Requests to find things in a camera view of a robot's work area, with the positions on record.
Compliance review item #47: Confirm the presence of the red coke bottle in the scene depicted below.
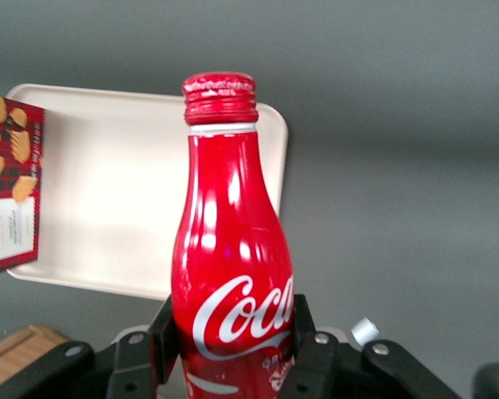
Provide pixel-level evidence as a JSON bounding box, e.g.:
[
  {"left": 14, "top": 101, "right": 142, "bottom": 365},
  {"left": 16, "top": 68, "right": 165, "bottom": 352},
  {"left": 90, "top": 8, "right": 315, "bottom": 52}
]
[{"left": 170, "top": 71, "right": 296, "bottom": 399}]

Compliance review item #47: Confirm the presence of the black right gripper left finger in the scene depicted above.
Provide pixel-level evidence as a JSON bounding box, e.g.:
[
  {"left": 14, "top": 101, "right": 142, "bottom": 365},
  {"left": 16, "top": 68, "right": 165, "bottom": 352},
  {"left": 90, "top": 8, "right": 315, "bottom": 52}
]
[{"left": 106, "top": 294, "right": 180, "bottom": 399}]

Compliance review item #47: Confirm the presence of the wooden drawer cabinet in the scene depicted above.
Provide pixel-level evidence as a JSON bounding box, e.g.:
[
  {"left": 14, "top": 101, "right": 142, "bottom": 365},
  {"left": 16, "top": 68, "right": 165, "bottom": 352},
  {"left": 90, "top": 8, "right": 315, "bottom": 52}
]
[{"left": 0, "top": 323, "right": 70, "bottom": 375}]

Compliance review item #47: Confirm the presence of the beige plastic tray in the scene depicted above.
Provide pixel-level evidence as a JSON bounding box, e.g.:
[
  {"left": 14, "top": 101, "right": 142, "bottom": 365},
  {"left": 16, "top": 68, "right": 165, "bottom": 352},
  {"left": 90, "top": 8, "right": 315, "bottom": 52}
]
[{"left": 5, "top": 82, "right": 289, "bottom": 302}]

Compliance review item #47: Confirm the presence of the red tartan cookie box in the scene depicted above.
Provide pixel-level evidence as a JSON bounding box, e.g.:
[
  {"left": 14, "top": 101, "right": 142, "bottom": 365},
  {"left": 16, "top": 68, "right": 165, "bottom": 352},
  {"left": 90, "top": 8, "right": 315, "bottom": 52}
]
[{"left": 0, "top": 91, "right": 47, "bottom": 280}]

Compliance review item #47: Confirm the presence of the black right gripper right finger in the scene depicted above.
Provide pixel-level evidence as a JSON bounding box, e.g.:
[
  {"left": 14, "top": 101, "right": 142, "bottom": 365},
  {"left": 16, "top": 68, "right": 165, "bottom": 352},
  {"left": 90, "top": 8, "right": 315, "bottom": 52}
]
[{"left": 281, "top": 293, "right": 359, "bottom": 399}]

